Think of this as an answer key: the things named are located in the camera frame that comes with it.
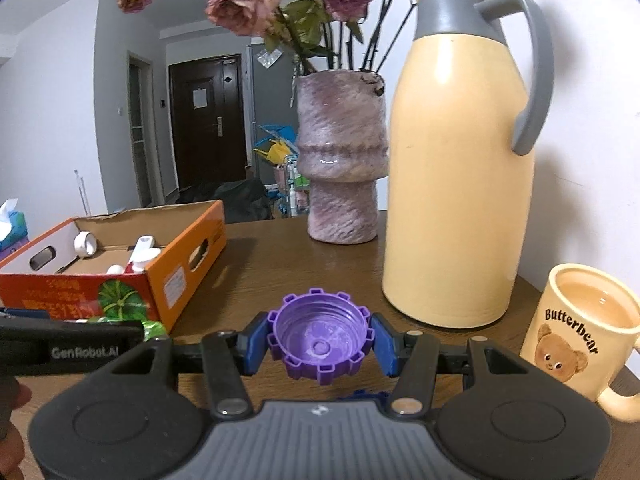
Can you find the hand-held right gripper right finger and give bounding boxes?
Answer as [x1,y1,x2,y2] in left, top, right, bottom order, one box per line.
[370,312,532,420]

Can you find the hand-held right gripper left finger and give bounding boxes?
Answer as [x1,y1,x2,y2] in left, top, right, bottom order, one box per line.
[107,311,275,421]

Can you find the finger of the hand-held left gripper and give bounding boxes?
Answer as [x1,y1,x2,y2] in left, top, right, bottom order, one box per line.
[0,308,52,322]

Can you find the purple notched bottle cap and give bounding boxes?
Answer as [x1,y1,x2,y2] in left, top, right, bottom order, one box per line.
[266,287,373,386]

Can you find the orange cardboard box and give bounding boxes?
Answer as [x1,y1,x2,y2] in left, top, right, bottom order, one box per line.
[0,200,228,336]

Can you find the white red lint brush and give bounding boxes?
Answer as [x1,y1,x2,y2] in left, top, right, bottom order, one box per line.
[122,236,163,275]

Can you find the person's left hand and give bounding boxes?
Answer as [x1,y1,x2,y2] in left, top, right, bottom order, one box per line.
[0,375,32,480]

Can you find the blue bottle cap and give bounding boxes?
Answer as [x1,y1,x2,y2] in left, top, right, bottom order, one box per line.
[336,388,396,402]

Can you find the blue tissue pack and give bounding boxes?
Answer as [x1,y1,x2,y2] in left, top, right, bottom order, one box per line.
[0,199,28,253]

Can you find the black bag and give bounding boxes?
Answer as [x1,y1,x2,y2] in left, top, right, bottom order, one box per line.
[175,177,276,223]

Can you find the small rack with bottles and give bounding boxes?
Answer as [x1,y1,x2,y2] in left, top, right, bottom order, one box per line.
[272,152,311,218]

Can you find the yellow grey thermos jug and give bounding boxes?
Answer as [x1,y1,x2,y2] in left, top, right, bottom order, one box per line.
[381,0,556,330]

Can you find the cream bear print mug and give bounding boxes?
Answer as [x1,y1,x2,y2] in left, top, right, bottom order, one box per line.
[519,262,640,422]

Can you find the purple textured vase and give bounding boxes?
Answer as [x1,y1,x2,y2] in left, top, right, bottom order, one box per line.
[295,71,390,245]

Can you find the dark entrance door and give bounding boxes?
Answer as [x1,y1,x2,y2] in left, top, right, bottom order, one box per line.
[167,55,251,196]

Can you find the interior glass door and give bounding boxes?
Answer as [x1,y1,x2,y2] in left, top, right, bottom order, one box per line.
[127,51,153,208]

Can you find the grey refrigerator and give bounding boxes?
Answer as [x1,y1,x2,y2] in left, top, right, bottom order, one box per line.
[246,42,301,166]

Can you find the dried pink roses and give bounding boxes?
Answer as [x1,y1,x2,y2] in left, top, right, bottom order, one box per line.
[116,0,431,76]

